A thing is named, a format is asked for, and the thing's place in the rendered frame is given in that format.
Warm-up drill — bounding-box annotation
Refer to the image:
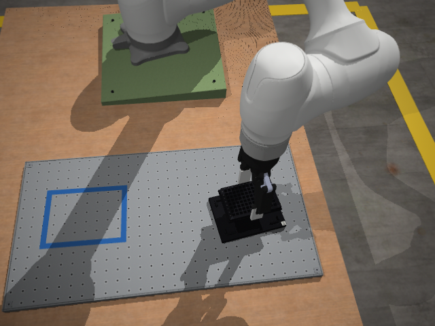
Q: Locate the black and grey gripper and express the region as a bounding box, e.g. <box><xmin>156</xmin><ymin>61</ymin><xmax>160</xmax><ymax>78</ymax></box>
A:
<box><xmin>238</xmin><ymin>146</ymin><xmax>280</xmax><ymax>220</ymax></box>

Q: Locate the blue tape rectangle outline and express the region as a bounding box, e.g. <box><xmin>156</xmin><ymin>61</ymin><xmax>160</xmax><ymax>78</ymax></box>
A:
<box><xmin>39</xmin><ymin>185</ymin><xmax>127</xmax><ymax>249</ymax></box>

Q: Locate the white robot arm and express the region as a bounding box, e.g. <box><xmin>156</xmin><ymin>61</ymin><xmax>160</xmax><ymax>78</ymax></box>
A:
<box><xmin>111</xmin><ymin>0</ymin><xmax>400</xmax><ymax>161</ymax></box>

